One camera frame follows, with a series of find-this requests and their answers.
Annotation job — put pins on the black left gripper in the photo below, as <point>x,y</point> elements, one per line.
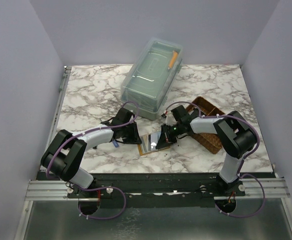
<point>134,139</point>

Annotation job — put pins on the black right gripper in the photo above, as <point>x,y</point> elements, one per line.
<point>163,142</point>

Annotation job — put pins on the tan card holder wallet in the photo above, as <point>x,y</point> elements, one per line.
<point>149,143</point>

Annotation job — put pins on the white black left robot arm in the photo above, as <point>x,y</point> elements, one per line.
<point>65,153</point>

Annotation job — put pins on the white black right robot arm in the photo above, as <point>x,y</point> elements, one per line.
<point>238,138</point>

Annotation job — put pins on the blue red screwdriver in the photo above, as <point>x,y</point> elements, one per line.
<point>115,144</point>

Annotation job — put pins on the brown woven divided basket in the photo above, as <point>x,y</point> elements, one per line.
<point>210,141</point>

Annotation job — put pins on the clear plastic storage box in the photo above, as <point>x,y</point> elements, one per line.
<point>149,80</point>

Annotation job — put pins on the orange utility knife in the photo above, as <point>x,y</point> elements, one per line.
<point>173,59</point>

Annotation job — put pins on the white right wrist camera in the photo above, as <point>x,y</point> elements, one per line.
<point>169,119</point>

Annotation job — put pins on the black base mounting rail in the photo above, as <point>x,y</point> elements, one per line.
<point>158,190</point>

